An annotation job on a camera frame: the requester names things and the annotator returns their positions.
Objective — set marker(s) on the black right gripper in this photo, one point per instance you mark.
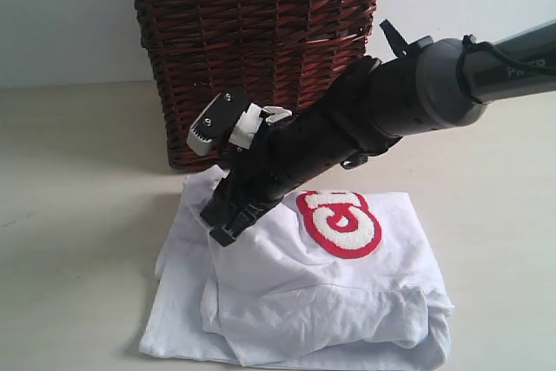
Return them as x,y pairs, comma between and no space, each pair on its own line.
284,156

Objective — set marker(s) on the white t-shirt red lettering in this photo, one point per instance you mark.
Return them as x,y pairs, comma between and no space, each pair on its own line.
328,280

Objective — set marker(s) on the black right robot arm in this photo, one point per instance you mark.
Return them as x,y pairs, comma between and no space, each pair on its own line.
428,86

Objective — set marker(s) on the dark brown wicker basket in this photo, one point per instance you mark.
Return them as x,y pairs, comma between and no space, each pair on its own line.
281,52

